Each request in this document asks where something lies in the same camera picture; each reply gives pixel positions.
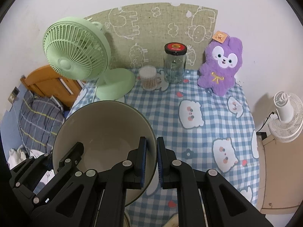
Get cotton swab container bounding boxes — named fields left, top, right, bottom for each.
left=139, top=66, right=157, bottom=91

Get white standing fan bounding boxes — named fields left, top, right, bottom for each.
left=268, top=91, right=302, bottom=143

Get beige cabinet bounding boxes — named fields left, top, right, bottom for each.
left=256, top=134, right=302, bottom=215

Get black fan power cable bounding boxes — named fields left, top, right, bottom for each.
left=256, top=110, right=277, bottom=135

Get grey plaid pillow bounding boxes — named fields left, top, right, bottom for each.
left=17, top=90, right=65, bottom=153

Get blue checkered tablecloth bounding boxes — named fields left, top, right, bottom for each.
left=33, top=67, right=261, bottom=227

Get glass jar with black lid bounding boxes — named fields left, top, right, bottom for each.
left=164, top=42, right=187, bottom=84

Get cream bowl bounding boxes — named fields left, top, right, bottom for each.
left=52, top=101, right=157, bottom=205

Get beige elephant pattern mat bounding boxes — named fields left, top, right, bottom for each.
left=86, top=3, right=218, bottom=70

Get wooden bed headboard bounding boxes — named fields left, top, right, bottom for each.
left=20, top=65, right=84, bottom=108

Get wall socket panel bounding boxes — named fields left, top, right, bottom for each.
left=8, top=87, right=20, bottom=105

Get purple plush bunny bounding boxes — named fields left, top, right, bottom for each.
left=197, top=31, right=243, bottom=96

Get green desk fan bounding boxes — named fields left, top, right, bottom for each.
left=43, top=17, right=136, bottom=100

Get white crumpled cloth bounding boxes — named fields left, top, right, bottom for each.
left=8, top=147, right=54, bottom=187

